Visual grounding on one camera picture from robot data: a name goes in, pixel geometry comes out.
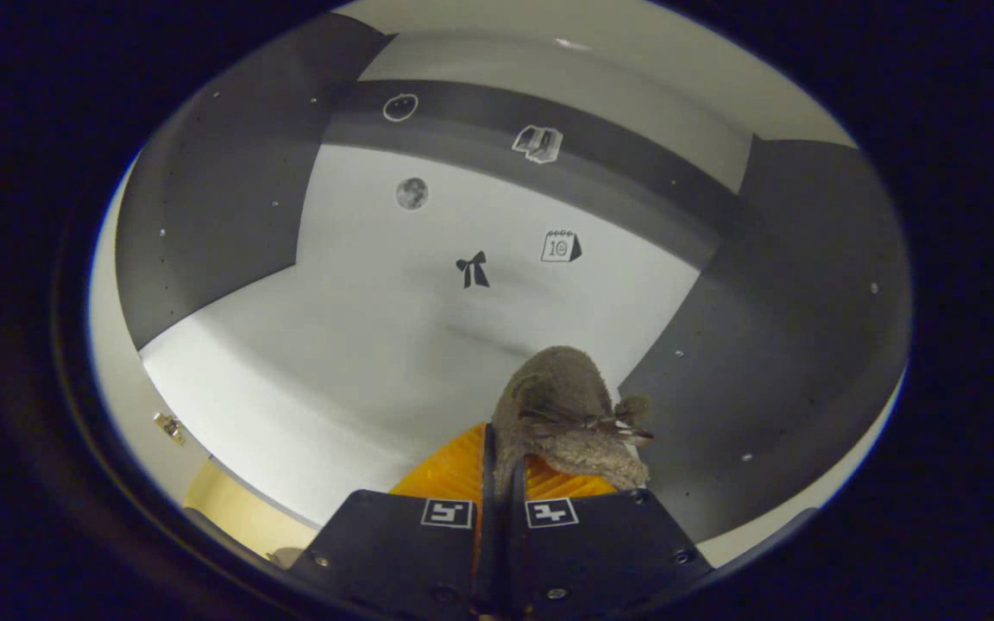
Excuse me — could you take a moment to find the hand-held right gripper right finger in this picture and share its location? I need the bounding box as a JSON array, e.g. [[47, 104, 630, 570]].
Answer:
[[501, 455, 715, 606]]

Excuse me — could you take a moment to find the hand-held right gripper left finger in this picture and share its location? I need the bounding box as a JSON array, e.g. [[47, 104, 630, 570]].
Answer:
[[303, 423, 499, 618]]

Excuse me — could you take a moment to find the grey shoe cabinet door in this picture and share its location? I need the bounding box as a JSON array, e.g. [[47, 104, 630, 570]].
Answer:
[[694, 367, 910, 568], [87, 160, 213, 510]]

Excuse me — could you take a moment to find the grey shoe cabinet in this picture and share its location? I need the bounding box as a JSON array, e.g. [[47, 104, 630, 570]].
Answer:
[[87, 0, 914, 574]]

